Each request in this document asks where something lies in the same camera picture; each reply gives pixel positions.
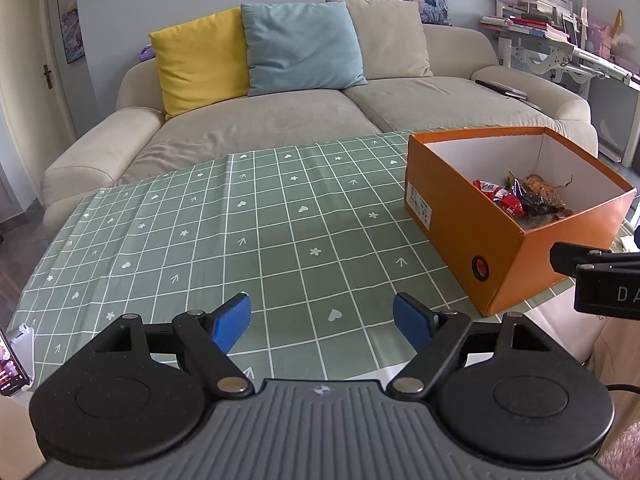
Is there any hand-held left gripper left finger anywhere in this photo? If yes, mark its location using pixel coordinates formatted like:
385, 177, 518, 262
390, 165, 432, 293
90, 293, 253, 395

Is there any blue cushion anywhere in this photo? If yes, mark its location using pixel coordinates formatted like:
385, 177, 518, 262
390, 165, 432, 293
240, 1, 368, 97

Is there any stack of books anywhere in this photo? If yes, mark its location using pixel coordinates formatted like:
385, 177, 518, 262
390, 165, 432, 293
480, 16, 571, 43

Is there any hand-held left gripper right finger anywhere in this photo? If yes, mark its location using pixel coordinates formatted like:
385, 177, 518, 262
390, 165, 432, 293
387, 292, 551, 395

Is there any green checked tablecloth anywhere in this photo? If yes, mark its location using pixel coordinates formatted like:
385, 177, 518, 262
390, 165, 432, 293
10, 129, 626, 386

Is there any beige sofa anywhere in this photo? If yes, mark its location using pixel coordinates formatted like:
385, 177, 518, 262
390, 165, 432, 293
40, 0, 599, 233

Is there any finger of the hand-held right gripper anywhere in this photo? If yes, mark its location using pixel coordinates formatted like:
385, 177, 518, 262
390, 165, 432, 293
549, 242, 640, 278

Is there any white study desk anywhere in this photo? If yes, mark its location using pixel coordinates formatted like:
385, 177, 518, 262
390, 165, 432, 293
480, 0, 640, 166

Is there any beige cushion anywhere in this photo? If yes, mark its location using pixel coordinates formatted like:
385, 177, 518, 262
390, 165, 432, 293
326, 0, 435, 81

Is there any large red snack packet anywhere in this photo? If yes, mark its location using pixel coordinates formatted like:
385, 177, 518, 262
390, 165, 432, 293
472, 178, 523, 219

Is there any beige cloth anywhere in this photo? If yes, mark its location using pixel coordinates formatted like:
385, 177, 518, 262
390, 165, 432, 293
592, 310, 640, 391

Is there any white phone stand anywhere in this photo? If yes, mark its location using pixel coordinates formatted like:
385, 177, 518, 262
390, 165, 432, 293
7, 324, 36, 386

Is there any orange-brown snack packet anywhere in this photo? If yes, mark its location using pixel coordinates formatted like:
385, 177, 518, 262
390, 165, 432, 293
522, 174, 567, 211

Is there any yellow cushion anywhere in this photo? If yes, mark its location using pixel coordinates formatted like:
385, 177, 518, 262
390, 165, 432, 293
148, 7, 251, 121

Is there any smartphone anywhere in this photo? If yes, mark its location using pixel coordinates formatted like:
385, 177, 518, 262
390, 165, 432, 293
0, 327, 31, 398

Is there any wall poster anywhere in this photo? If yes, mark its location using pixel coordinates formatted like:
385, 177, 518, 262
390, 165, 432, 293
54, 0, 86, 64

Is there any pink fluffy cloth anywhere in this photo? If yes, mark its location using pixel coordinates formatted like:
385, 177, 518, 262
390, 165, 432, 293
597, 422, 640, 473

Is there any orange cardboard box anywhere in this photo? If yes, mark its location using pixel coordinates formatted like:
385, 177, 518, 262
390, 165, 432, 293
404, 127, 637, 317

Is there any white door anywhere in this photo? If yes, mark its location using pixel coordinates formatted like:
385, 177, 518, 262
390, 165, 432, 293
0, 0, 78, 141

